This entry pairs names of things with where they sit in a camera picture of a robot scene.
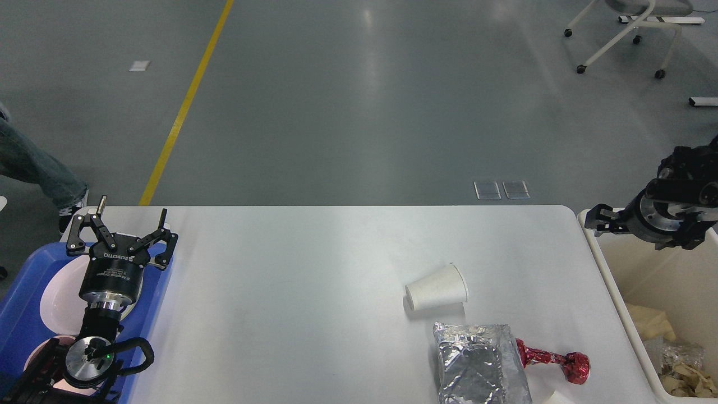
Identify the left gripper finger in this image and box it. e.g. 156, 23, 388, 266
127, 209, 179, 271
66, 196, 118, 259

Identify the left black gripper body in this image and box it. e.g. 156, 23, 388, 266
79, 247, 150, 307

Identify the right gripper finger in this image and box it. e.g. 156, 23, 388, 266
584, 204, 630, 236

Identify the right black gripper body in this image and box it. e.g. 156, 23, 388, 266
623, 191, 682, 247

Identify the pink plate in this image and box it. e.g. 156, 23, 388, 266
38, 255, 135, 336

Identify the pink ribbed mug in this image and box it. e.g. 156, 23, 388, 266
22, 335, 102, 397

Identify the brown paper bag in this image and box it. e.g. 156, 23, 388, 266
626, 304, 676, 342

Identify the brown paper ball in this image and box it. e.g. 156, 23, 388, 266
659, 362, 717, 398

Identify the foil sheet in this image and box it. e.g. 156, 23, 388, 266
433, 322, 533, 403

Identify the aluminium foil tray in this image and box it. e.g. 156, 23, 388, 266
643, 337, 705, 376

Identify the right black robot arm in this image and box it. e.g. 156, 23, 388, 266
583, 137, 717, 250

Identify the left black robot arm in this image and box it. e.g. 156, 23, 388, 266
2, 196, 179, 403

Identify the light green plate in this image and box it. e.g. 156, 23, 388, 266
120, 292, 141, 322

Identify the beige plastic bin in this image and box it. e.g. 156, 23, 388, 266
583, 228, 717, 403

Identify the blue plastic tray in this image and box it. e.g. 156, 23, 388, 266
1, 242, 174, 396

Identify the person leg with sneaker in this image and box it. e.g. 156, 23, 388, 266
1, 104, 88, 235

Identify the white bar on floor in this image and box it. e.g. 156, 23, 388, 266
689, 97, 718, 108

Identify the red foil wrapper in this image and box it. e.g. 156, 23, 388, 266
516, 338, 591, 384

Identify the white rolling chair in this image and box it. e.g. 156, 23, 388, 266
576, 1, 705, 80

